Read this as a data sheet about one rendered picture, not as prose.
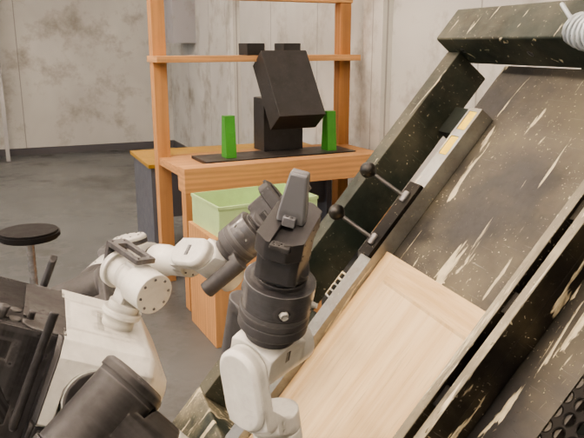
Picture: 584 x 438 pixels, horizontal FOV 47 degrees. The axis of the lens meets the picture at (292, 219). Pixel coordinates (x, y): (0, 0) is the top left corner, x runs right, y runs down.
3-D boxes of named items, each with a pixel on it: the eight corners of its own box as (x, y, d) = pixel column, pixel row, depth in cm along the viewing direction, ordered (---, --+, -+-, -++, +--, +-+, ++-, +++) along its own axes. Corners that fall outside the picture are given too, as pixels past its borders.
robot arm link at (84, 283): (77, 317, 139) (56, 340, 126) (59, 278, 138) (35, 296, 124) (129, 296, 139) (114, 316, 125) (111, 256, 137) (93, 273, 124)
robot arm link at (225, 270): (256, 242, 146) (218, 274, 148) (223, 215, 139) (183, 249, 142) (268, 275, 137) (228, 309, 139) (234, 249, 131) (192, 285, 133)
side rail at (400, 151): (230, 403, 183) (198, 385, 178) (473, 77, 183) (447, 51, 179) (236, 414, 177) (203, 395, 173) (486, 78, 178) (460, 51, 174)
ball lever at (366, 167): (403, 207, 155) (355, 173, 157) (413, 194, 155) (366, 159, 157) (404, 205, 152) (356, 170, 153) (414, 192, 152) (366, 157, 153)
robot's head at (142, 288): (125, 326, 103) (145, 273, 102) (89, 298, 109) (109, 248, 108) (157, 327, 108) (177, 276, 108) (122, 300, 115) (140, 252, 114)
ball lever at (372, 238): (372, 248, 155) (325, 214, 157) (381, 235, 155) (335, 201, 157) (373, 248, 151) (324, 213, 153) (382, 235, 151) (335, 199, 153)
